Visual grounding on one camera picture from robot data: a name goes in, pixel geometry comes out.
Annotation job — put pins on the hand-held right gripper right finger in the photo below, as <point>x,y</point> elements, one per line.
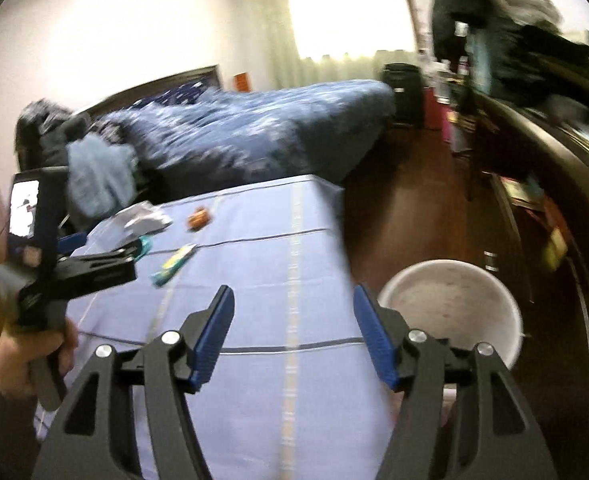
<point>374,340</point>

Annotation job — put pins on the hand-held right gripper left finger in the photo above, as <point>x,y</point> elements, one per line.
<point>214,340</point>

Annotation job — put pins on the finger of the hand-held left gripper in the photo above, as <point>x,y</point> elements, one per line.
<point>99,272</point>
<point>72,244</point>

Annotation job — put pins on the teal wrapper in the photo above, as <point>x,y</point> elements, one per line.
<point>145,247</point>

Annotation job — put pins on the white wrapper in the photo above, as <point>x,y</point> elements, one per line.
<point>144,220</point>

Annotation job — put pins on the green yellow wrapper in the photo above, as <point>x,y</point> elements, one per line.
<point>174,262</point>

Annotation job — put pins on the white waste bin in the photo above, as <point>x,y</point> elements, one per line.
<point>449,300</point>

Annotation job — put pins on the small orange wrapper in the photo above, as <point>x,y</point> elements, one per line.
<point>199,219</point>

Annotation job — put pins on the person's left hand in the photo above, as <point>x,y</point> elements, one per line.
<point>14,360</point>

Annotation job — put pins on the light blue fleece robe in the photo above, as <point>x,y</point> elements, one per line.
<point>99,180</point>

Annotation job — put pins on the blue checked tablecloth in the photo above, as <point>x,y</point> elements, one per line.
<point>284,310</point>

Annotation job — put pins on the dark grey puffer jacket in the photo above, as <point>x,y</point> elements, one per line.
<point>72,130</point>

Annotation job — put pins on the purple grey patterned garment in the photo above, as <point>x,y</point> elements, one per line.
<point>34,125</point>

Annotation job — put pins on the navy star pillow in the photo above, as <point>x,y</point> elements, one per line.
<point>184,92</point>

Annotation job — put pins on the dark wooden bed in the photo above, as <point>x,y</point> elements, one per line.
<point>184,75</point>

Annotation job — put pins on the dark wooden sideboard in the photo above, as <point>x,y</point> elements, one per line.
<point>564,260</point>

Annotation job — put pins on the stack of books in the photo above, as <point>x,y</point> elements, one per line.
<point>521,190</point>

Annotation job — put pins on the blue patterned duvet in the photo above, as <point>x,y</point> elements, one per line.
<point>274,130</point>

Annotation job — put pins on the pink container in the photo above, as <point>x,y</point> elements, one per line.
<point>449,127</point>

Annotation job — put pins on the red bin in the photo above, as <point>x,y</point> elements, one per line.
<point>431,107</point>

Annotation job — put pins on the black suitcase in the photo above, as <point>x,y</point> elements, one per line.
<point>403,95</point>

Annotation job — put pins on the pale green curtain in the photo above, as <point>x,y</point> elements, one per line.
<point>264,35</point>

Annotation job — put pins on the pile of dark folded clothes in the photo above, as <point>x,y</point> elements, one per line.
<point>549,65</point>

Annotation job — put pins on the black long coat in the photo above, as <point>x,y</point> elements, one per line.
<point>459,5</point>

